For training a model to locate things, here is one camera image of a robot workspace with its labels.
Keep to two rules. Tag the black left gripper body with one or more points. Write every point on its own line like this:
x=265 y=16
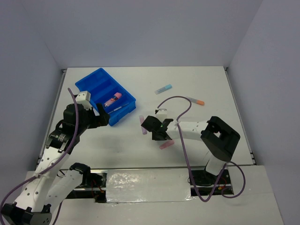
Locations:
x=91 y=121

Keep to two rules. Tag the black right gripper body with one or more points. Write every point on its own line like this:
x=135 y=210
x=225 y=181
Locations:
x=154 y=137

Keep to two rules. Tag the black thin pen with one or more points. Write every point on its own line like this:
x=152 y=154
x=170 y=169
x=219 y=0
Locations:
x=118 y=108

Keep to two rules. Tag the pink highlighter pen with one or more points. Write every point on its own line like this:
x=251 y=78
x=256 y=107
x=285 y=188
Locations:
x=166 y=144

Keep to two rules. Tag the pink-capped eraser jar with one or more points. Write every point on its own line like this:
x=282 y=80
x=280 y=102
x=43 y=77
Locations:
x=113 y=99

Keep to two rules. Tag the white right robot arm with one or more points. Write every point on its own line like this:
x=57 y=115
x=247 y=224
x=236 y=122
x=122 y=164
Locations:
x=220 y=139

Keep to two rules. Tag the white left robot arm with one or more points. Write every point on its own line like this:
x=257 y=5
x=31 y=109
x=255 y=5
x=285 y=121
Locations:
x=42 y=195

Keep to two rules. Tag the blue divided plastic bin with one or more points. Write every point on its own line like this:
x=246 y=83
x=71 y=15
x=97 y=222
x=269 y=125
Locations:
x=102 y=87

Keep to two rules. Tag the blue-capped grey marker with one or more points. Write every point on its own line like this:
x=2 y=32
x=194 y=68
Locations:
x=163 y=89

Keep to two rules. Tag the orange-capped grey marker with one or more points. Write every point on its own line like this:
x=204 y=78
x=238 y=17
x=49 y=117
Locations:
x=196 y=101

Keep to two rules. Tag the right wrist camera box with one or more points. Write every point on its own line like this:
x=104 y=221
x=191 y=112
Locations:
x=161 y=114

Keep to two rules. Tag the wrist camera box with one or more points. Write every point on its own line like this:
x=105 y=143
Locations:
x=161 y=114
x=83 y=98

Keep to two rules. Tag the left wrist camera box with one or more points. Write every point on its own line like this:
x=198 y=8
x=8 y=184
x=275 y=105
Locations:
x=83 y=98

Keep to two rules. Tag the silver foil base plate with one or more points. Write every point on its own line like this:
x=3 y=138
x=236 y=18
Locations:
x=148 y=186

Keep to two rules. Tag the right aluminium table rail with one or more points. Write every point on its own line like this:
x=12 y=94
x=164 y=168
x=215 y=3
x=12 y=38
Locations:
x=239 y=114

